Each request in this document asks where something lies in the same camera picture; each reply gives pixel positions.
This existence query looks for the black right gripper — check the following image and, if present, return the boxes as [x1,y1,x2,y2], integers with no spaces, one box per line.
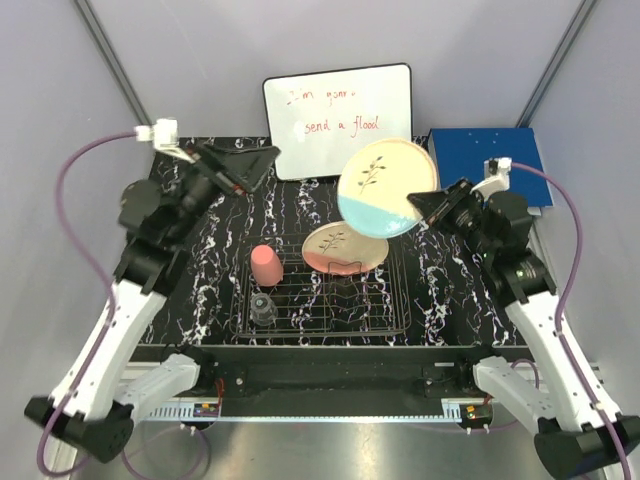
[410,177,498,259]

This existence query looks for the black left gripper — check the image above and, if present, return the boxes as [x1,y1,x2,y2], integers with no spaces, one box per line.
[166,139,281,244]

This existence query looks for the blue and cream plate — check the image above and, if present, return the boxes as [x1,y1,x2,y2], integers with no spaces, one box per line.
[337,138,439,239]

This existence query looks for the pink and cream plate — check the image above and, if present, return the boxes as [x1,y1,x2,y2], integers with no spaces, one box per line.
[301,221,389,276]

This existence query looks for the pink plastic cup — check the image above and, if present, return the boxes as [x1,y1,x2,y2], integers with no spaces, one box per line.
[250,245,284,287]

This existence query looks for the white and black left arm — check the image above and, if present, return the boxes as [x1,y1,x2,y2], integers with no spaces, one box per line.
[24,142,280,463]

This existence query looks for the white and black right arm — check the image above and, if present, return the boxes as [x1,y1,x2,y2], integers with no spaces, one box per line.
[407,180,639,479]

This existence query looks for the blue binder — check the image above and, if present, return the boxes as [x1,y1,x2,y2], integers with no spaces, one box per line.
[428,128,553,213]

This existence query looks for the small whiteboard with red writing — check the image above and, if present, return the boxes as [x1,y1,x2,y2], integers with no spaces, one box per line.
[262,63,413,181]

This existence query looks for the clear drinking glass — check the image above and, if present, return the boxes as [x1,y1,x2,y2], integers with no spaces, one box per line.
[249,292,278,326]

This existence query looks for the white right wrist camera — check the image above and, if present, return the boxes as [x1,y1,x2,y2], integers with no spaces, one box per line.
[472,157,512,199]

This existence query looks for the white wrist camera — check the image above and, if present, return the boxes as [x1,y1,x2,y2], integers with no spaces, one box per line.
[134,118,186,159]
[472,157,512,199]

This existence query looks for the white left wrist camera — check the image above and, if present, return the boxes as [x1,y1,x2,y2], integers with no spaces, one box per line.
[134,118,186,159]

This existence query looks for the metal wire dish rack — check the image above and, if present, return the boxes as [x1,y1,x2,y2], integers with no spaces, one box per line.
[230,234,411,341]

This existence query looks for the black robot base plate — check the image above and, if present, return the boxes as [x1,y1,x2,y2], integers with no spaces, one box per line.
[158,344,516,419]

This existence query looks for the white cable duct strip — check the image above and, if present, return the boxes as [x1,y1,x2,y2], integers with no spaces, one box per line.
[146,401,221,422]

